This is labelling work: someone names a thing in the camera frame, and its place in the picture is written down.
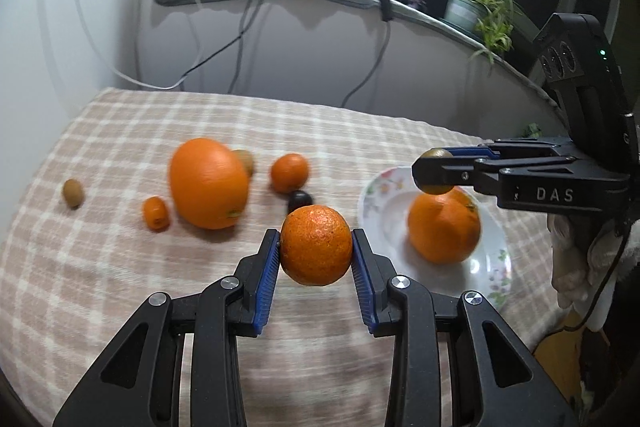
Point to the rough-skinned tangerine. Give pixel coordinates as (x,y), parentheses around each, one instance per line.
(315,244)

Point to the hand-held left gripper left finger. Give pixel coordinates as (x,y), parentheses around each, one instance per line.
(267,277)

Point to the white floral plate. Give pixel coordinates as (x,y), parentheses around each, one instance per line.
(390,227)

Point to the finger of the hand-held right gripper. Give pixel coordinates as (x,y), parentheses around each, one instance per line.
(470,151)
(450,174)

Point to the smooth small tangerine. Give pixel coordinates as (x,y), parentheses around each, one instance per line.
(290,173)

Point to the orange kumquat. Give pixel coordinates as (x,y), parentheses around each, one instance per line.
(155,214)

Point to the brown longan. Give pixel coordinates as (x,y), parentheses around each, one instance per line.
(439,152)
(73,193)

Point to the person's right hand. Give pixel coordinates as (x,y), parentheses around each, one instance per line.
(567,252)

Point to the potted spider plant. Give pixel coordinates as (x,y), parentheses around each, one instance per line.
(465,9)

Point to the medium orange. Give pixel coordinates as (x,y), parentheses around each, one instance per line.
(442,227)

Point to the beige checked tablecloth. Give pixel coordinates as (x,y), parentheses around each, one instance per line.
(125,267)

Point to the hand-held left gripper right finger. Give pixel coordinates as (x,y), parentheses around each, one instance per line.
(362,282)

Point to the large orange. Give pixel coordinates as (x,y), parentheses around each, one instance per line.
(210,182)

